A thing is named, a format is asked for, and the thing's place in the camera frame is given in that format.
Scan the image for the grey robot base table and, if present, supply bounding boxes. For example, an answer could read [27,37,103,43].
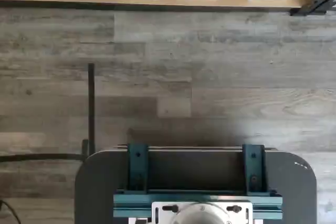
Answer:
[75,149,318,224]

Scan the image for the white slotted mounting plate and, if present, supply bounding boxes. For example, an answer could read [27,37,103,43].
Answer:
[151,201,254,224]

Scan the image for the teal metal bracket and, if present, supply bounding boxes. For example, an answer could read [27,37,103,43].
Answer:
[127,143,150,192]
[241,144,266,192]

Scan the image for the thin black floor cable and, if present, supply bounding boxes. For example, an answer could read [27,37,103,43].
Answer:
[0,199,22,224]

